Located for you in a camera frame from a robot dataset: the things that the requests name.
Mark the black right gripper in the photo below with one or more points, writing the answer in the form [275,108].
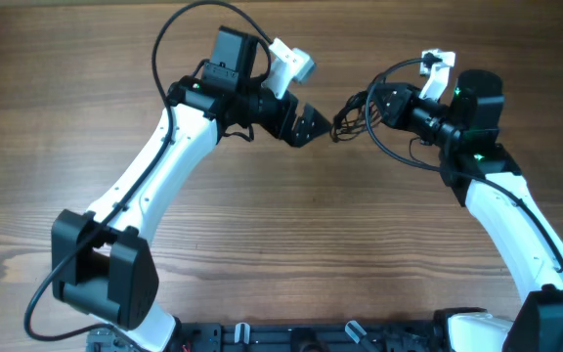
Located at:
[398,101]

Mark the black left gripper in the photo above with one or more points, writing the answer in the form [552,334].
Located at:
[281,128]

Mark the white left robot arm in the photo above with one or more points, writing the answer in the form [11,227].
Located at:
[101,259]

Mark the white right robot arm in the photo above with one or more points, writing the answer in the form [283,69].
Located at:
[488,182]

